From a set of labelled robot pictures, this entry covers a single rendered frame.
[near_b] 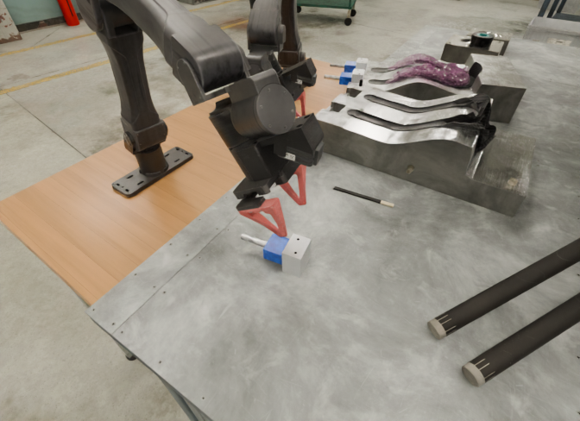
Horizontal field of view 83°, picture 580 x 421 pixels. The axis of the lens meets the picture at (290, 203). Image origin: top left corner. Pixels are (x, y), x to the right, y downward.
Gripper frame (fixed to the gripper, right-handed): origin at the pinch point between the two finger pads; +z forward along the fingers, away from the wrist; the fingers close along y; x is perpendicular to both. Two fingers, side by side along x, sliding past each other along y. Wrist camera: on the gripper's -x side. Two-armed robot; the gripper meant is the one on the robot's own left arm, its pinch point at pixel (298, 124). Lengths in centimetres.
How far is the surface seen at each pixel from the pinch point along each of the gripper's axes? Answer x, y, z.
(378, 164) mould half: -19.2, -7.7, 13.7
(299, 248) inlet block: -12.6, -42.0, 6.0
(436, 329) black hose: -32, -48, 20
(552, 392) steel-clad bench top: -45, -51, 30
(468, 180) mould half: -37.6, -12.3, 20.1
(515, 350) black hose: -41, -48, 24
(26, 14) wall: 431, 264, -168
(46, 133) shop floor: 234, 68, -35
